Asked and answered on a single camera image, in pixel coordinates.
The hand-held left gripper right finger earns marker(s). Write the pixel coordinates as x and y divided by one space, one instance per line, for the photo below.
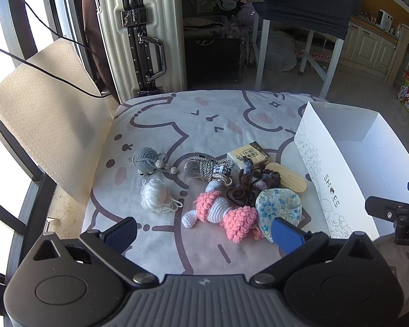
286 235

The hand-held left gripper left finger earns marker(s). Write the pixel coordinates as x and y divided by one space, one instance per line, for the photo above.
121 234

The blue floral fabric pouch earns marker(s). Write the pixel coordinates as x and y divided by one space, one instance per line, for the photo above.
281 204

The pink crochet doll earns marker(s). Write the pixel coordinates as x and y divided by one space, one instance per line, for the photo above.
238 223

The white shoe box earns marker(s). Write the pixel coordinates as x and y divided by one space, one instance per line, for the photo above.
361 163

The white yarn ball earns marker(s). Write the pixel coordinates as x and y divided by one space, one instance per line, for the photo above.
155 194

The oval wooden piece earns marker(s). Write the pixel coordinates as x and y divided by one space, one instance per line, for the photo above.
289 177

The brown yarn crochet doll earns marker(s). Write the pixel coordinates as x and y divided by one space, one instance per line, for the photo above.
242 190

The yellow tissue packet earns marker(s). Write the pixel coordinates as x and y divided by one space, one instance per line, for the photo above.
245 152

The grey crochet mouse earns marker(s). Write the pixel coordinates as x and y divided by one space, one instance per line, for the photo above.
145 158

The light wooden table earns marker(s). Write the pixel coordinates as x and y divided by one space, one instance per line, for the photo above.
402 51

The beige honeycomb board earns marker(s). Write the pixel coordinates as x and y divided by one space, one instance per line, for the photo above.
47 109

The cream kitchen cabinets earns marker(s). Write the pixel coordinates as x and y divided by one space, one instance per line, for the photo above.
368 47

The pink patterned cloth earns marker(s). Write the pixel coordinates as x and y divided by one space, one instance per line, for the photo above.
313 55

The white countertop appliance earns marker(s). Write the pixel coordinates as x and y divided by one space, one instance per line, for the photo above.
383 18

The white table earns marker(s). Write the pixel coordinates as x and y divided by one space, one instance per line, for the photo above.
260 58

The translucent plastic bag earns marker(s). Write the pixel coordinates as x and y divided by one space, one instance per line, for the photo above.
279 51

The black bag on floor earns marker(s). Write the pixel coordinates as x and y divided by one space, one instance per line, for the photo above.
211 64

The white ribbed suitcase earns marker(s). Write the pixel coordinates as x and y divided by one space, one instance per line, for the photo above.
109 24

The dark blue cloth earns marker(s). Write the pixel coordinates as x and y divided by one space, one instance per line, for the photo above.
310 3

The black metal frame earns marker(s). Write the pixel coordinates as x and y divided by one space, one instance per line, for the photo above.
37 207

